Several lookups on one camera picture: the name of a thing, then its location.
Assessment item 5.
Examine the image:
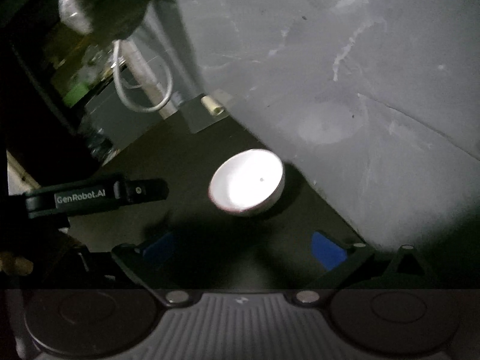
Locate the white ceramic bowl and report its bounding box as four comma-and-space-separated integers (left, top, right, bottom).
208, 149, 286, 216

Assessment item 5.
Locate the green box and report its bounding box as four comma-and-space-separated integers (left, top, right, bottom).
64, 81, 94, 107

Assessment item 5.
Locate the grey flat metal plate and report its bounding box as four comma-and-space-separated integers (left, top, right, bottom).
179, 94, 230, 133

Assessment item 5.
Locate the cream cylindrical roll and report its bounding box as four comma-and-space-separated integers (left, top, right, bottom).
200, 95, 224, 116

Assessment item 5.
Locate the white looped cable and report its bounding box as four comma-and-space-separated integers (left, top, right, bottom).
111, 39, 174, 114

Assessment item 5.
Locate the white wooden post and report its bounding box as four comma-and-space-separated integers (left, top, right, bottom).
120, 41, 167, 107

